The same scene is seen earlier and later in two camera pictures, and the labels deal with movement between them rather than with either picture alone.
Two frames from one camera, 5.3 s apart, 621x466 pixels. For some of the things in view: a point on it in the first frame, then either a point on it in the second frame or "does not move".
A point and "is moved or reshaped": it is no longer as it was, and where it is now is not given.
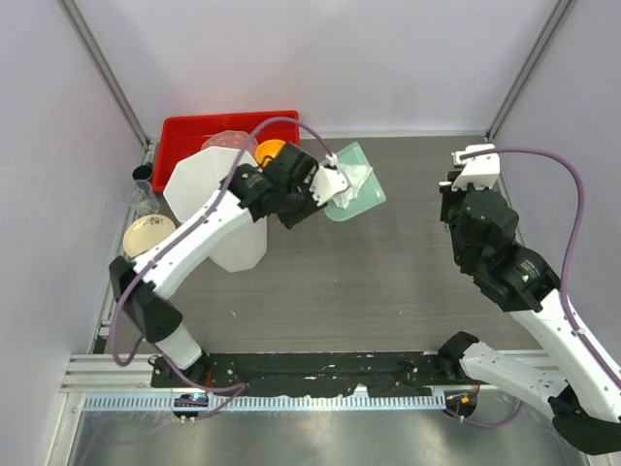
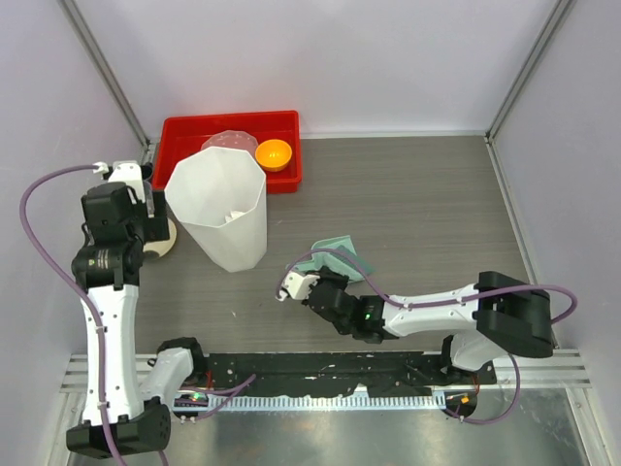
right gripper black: (447, 192) → (327, 276)
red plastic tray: (182, 133) does not move
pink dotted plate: (233, 139) does not move
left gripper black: (312, 205) → (154, 227)
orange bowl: (268, 149) does not move
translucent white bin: (199, 174) does not move
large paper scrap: (355, 174) is moved or reshaped
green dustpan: (370, 195) → (338, 253)
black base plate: (373, 373) does not move
